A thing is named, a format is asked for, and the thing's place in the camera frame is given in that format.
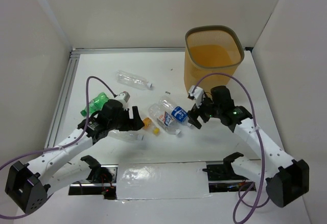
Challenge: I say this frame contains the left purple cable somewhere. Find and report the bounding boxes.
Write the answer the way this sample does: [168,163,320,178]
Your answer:
[0,75,117,219]

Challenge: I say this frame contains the aluminium frame rail left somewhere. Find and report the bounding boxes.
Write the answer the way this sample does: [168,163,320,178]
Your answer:
[44,51,80,149]

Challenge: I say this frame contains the green plastic bottle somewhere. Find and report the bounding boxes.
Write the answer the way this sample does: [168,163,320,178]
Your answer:
[88,92,109,116]

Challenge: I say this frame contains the clear bottle red-blue label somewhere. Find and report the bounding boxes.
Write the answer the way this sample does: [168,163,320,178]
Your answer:
[148,103,181,136]

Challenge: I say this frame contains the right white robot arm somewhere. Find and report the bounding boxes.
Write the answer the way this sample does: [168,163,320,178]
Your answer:
[188,85,310,208]

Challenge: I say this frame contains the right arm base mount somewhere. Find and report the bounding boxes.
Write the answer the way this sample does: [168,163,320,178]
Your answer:
[202,163,252,193]

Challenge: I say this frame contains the aluminium frame rail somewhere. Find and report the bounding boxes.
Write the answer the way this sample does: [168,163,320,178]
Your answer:
[70,46,253,56]
[44,51,80,149]

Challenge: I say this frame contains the clear bottle white cap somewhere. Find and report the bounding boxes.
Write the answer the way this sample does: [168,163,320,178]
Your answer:
[115,70,153,90]
[108,130,144,142]

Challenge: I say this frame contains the orange mesh waste bin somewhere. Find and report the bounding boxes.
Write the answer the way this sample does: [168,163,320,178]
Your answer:
[184,25,244,92]

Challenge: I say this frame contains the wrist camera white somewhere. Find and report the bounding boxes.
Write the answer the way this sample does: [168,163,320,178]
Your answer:
[114,92,130,110]
[188,85,204,108]

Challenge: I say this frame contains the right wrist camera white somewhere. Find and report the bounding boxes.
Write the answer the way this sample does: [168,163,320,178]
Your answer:
[188,85,204,108]

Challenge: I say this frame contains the purple cable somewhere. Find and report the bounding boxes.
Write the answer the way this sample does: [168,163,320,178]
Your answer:
[195,72,270,223]
[0,75,117,219]

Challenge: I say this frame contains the clear bottle blue label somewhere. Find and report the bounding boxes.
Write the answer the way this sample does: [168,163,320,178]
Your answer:
[158,96,192,127]

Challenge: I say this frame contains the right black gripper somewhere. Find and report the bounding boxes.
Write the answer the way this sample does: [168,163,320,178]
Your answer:
[187,93,222,129]

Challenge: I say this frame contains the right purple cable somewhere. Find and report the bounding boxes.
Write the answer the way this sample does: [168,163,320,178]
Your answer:
[195,72,270,223]

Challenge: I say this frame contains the aluminium frame rail back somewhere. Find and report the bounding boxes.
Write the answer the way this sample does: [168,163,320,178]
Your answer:
[70,46,253,56]

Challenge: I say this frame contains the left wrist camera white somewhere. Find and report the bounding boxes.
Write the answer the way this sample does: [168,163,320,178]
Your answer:
[114,92,130,110]

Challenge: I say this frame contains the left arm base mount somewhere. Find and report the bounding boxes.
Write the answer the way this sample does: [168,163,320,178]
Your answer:
[68,165,118,200]

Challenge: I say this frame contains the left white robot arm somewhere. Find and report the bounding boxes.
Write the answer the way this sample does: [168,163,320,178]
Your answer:
[5,99,144,215]

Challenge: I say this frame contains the clear bottle orange label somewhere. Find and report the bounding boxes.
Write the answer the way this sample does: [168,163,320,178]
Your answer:
[143,117,160,136]

